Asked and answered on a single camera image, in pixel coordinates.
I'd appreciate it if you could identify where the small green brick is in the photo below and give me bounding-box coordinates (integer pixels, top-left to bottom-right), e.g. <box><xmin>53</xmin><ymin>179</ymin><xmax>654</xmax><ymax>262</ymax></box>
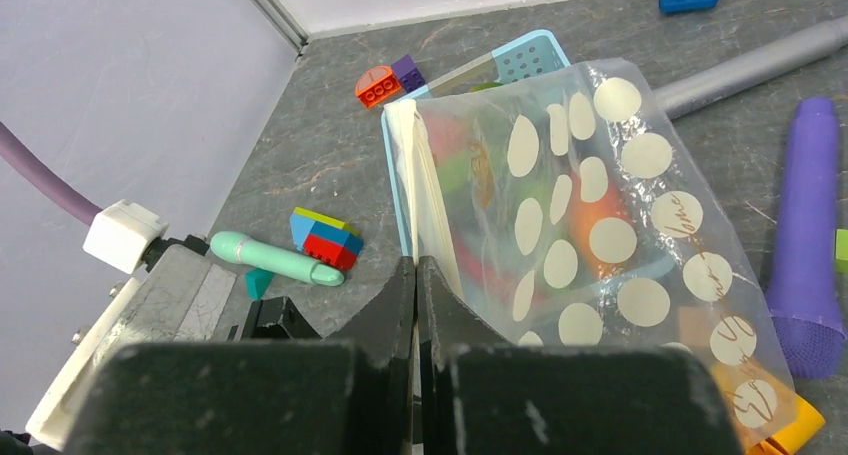
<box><xmin>834</xmin><ymin>228</ymin><xmax>848</xmax><ymax>274</ymax></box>

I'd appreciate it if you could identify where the purple toy brick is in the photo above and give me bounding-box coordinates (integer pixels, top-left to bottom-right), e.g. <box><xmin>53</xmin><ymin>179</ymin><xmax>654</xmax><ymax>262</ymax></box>
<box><xmin>390</xmin><ymin>54</ymin><xmax>427</xmax><ymax>94</ymax></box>

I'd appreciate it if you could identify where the purple toy microphone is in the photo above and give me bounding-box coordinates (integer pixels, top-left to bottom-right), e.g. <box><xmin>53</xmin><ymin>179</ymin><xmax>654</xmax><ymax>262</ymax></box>
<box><xmin>765</xmin><ymin>97</ymin><xmax>846</xmax><ymax>379</ymax></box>

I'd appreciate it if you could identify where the clear polka dot zip bag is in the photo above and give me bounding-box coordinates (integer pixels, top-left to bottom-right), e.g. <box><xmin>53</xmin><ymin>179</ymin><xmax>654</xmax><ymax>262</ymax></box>
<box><xmin>383</xmin><ymin>58</ymin><xmax>797</xmax><ymax>448</ymax></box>

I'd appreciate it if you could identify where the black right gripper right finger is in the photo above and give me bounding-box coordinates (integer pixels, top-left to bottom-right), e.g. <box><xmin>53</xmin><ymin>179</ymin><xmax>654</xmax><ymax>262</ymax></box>
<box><xmin>417</xmin><ymin>256</ymin><xmax>742</xmax><ymax>454</ymax></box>

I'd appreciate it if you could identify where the multicolour brick stack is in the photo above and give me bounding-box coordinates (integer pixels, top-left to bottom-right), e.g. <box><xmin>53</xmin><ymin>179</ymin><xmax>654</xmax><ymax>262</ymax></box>
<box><xmin>289</xmin><ymin>207</ymin><xmax>364</xmax><ymax>271</ymax></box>

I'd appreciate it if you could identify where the orange brick stack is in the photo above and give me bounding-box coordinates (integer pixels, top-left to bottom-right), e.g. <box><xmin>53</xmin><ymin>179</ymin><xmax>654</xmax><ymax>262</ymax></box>
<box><xmin>710</xmin><ymin>364</ymin><xmax>825</xmax><ymax>454</ymax></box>

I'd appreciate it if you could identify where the mint green toy microphone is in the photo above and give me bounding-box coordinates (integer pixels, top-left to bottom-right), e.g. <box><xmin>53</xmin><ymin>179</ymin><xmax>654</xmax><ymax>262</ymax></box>
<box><xmin>209</xmin><ymin>231</ymin><xmax>345</xmax><ymax>287</ymax></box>

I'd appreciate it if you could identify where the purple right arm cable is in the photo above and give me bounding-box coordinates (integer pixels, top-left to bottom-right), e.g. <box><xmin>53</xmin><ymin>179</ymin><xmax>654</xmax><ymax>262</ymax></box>
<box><xmin>0</xmin><ymin>121</ymin><xmax>104</xmax><ymax>227</ymax></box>

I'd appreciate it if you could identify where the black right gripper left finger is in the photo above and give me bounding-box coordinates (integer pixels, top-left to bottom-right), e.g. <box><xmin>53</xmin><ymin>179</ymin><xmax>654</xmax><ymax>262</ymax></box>
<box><xmin>66</xmin><ymin>257</ymin><xmax>415</xmax><ymax>454</ymax></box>

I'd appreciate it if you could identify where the teal small block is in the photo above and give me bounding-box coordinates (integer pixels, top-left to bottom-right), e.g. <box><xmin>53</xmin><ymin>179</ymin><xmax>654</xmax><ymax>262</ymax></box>
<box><xmin>244</xmin><ymin>268</ymin><xmax>274</xmax><ymax>300</ymax></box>

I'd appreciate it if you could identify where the light blue plastic basket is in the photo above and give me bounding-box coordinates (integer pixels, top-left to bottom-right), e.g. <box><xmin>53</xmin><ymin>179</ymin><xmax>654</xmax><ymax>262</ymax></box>
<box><xmin>380</xmin><ymin>29</ymin><xmax>571</xmax><ymax>256</ymax></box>

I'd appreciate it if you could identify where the orange toy brick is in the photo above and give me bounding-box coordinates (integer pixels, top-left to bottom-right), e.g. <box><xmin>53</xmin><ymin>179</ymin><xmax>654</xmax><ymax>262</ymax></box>
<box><xmin>355</xmin><ymin>65</ymin><xmax>401</xmax><ymax>109</ymax></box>

